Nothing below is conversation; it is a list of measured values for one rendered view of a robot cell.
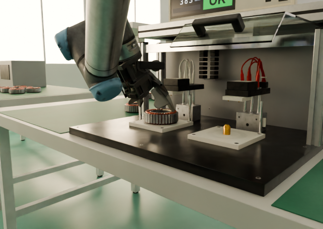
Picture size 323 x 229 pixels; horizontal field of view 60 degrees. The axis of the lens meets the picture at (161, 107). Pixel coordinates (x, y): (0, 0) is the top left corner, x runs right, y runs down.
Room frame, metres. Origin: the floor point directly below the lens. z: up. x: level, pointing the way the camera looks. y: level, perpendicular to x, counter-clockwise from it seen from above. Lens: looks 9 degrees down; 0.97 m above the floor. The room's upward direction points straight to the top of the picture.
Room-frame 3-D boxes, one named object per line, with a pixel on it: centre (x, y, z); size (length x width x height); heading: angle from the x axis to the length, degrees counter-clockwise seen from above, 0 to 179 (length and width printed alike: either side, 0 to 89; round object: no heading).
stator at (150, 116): (0.90, 0.00, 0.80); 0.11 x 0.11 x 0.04
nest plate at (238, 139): (0.73, -0.18, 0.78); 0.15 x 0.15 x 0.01; 47
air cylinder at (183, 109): (1.01, -0.10, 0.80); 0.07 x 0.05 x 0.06; 47
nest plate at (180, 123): (0.90, 0.00, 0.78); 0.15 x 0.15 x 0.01; 47
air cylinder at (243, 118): (0.84, -0.27, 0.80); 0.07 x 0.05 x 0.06; 47
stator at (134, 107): (1.31, 0.12, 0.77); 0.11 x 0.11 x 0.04
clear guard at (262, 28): (0.70, -0.22, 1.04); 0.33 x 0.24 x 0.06; 137
